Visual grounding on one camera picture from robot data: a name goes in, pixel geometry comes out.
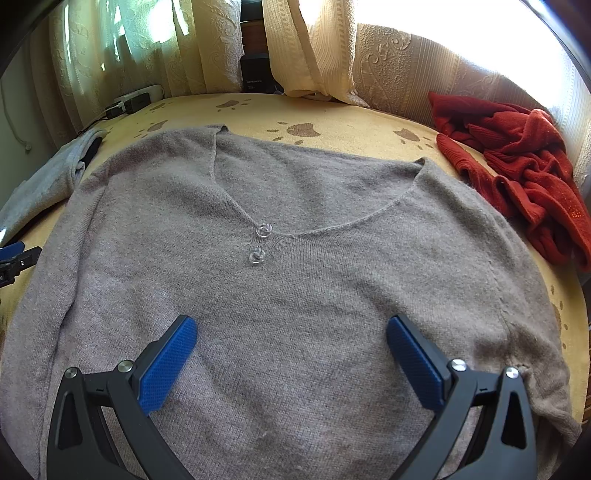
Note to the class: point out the cream embossed curtain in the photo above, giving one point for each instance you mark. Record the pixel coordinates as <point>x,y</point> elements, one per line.
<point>461,69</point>
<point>152,46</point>

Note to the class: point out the red knit sweater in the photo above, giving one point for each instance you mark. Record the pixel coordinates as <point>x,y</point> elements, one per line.
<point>517,152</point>

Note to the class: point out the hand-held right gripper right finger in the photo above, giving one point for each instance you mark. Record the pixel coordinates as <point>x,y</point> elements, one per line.
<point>415,364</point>

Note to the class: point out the light grey folded sweater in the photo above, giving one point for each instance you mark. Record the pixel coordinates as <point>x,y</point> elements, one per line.
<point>41,180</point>

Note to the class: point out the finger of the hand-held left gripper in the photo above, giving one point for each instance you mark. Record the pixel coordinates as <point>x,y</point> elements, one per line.
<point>18,263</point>

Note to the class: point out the black box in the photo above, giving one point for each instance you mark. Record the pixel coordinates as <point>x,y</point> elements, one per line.
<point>256,74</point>

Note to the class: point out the white power strip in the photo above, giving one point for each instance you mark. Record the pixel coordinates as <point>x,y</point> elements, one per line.
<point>147,88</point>

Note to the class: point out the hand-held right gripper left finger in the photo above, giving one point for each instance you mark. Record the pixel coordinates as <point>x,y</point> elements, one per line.
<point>168,364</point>

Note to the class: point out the cream knitted hanging cloth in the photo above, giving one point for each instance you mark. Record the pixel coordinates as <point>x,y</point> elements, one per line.
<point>304,46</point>

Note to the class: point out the small black plug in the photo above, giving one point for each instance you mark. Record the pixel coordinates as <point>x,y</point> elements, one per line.
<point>113,111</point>

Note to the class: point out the yellow paw print blanket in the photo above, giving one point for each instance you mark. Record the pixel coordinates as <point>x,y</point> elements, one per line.
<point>258,110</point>

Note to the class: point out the taupe knit sweater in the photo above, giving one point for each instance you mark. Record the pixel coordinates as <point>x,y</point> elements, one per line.
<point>295,300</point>

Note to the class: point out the black power adapter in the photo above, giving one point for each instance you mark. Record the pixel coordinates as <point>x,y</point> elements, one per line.
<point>137,102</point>

